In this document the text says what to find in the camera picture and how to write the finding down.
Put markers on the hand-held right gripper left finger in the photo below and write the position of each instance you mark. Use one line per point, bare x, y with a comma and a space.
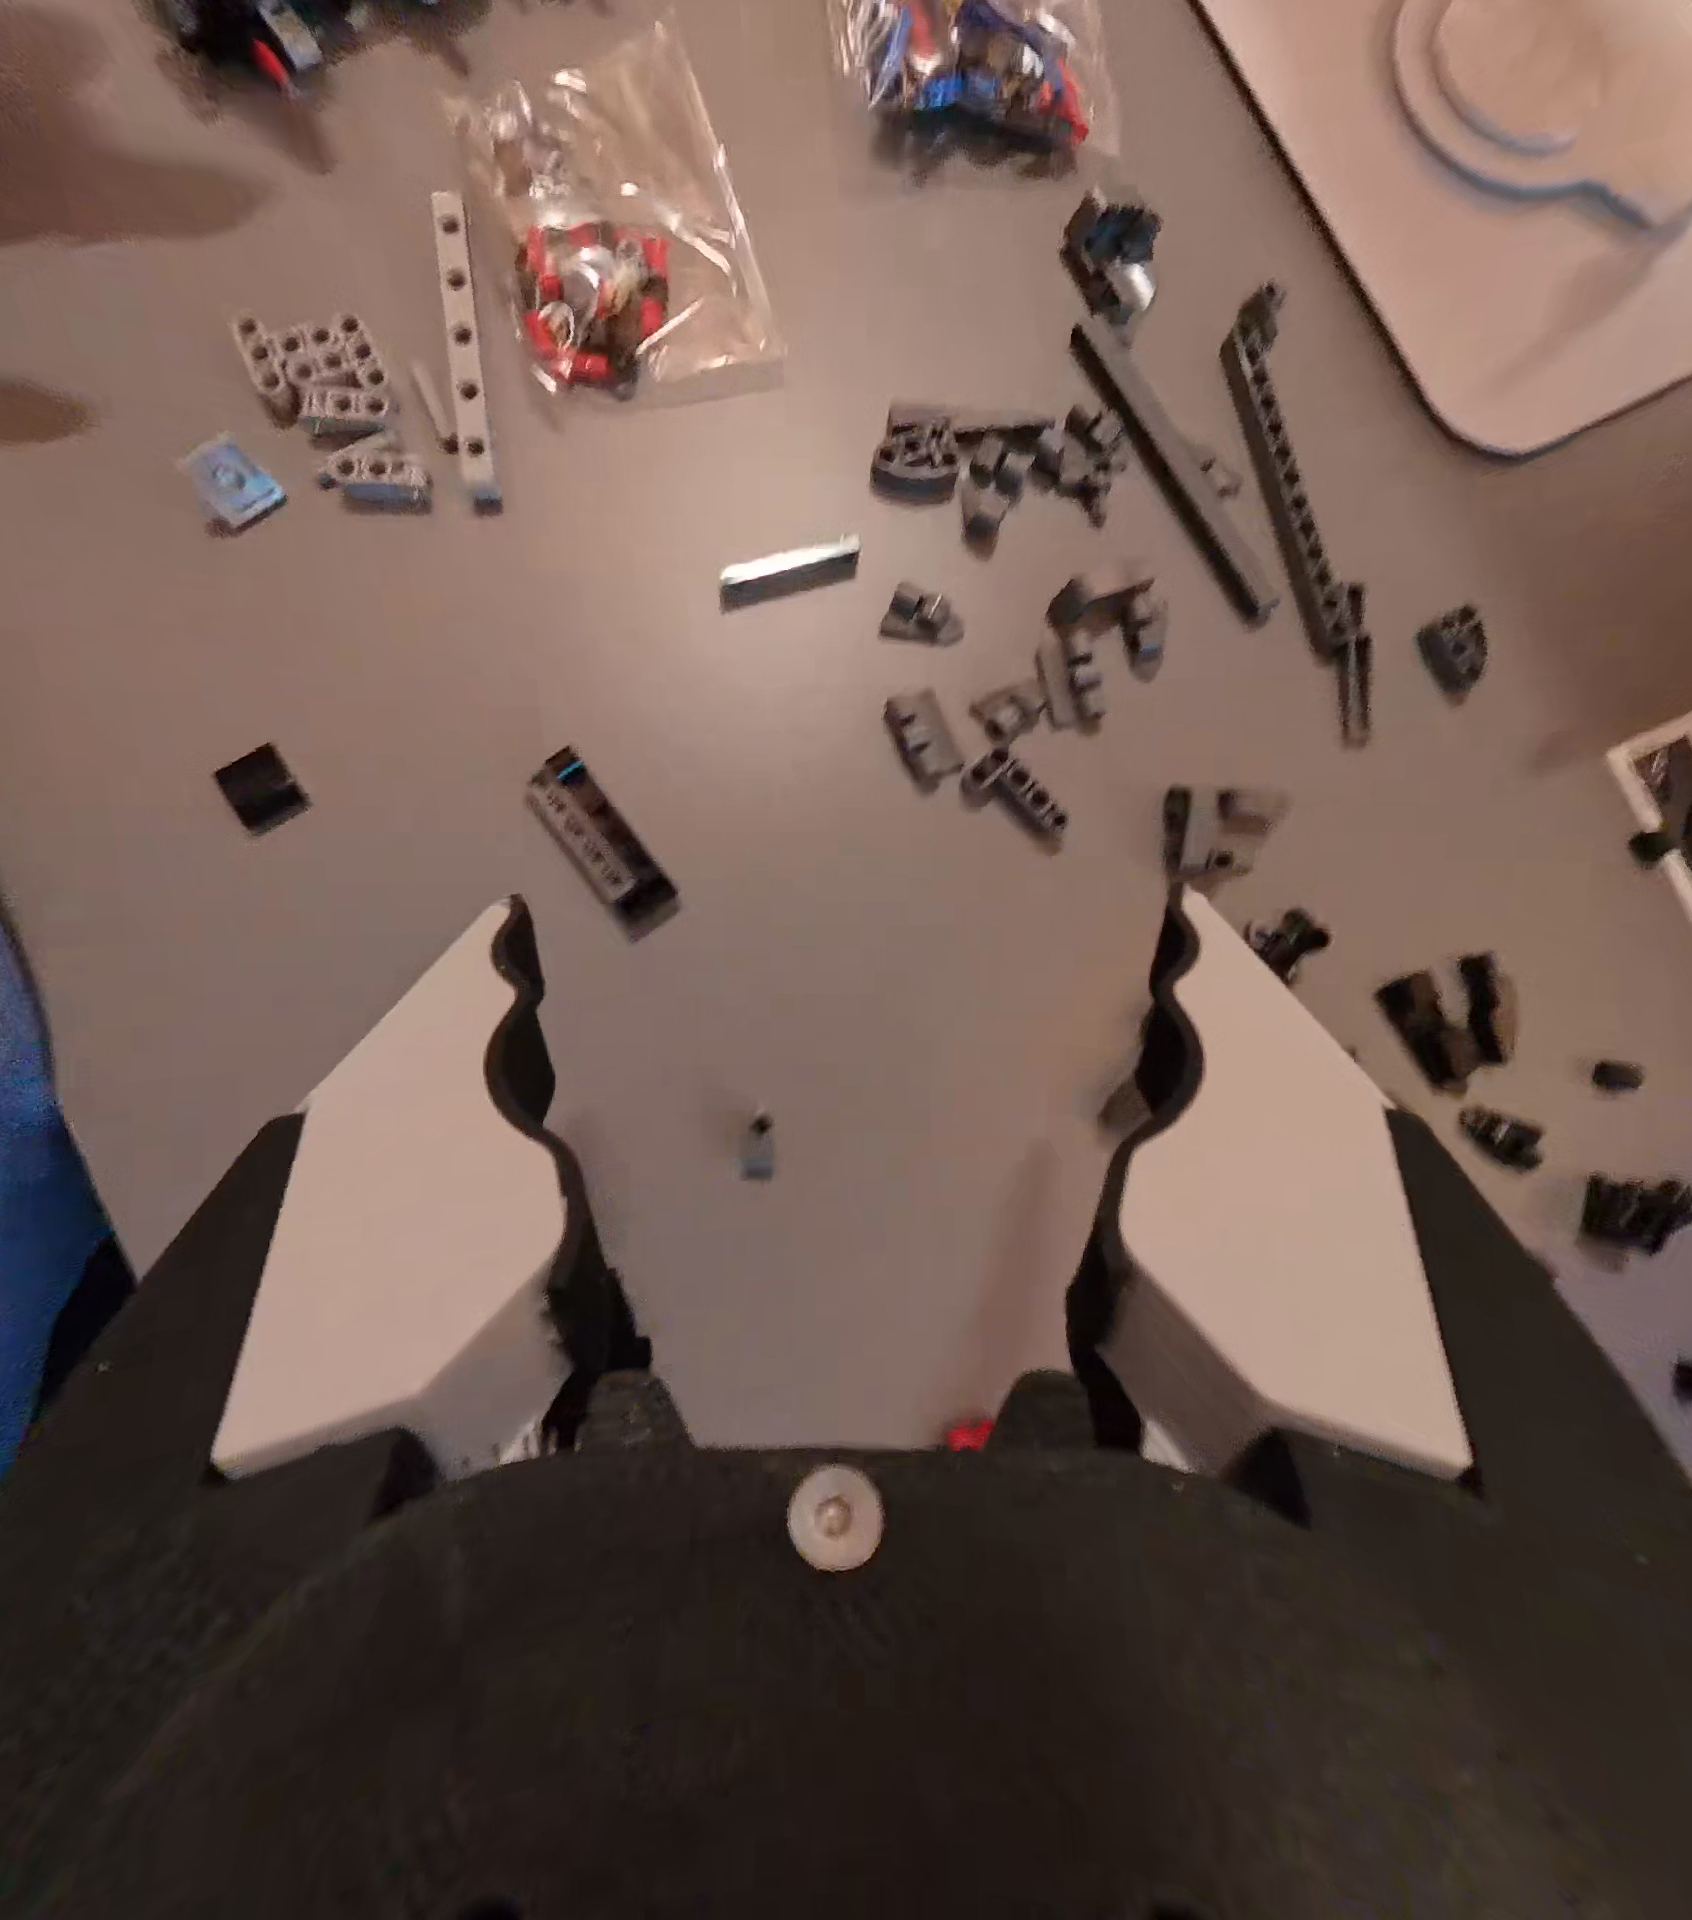
396, 1245

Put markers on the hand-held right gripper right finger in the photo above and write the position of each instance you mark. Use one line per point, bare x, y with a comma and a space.
1297, 1245

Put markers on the black plate assembly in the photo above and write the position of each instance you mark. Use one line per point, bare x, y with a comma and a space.
607, 849

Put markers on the pile of black lego pieces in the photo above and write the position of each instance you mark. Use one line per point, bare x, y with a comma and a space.
1447, 1020

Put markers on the lego car chassis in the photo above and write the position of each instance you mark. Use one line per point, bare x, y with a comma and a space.
269, 31

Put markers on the small dark grey lego connector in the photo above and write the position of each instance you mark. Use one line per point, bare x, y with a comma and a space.
758, 1148

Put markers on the scattered red lego pins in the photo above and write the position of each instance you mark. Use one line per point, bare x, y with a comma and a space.
966, 1436

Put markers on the light grey square lego plate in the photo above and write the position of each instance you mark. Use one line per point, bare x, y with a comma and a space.
230, 483

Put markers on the light grey holed lego beam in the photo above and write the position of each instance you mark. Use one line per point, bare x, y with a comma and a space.
465, 344

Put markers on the long dark grey lego plate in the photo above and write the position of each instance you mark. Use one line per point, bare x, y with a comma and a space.
1176, 481

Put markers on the grey studded lego plate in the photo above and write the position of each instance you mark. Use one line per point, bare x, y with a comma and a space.
787, 573

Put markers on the pile of light grey liftarms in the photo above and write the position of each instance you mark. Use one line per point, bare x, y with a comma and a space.
321, 375

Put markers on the zip bag of red pins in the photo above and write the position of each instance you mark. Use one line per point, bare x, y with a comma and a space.
607, 254

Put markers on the long dark grey holed beam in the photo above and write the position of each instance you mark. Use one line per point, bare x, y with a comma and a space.
1288, 494

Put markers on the pile of dark grey pieces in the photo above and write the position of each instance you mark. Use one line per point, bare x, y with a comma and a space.
997, 465

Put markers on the light grey flat rounded board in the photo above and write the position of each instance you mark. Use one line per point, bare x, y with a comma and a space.
1387, 270

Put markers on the zip bag of multicoloured parts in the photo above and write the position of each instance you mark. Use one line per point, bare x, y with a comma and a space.
981, 75

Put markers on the dark grey lego frame brick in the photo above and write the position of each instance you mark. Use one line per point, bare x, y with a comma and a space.
1454, 651

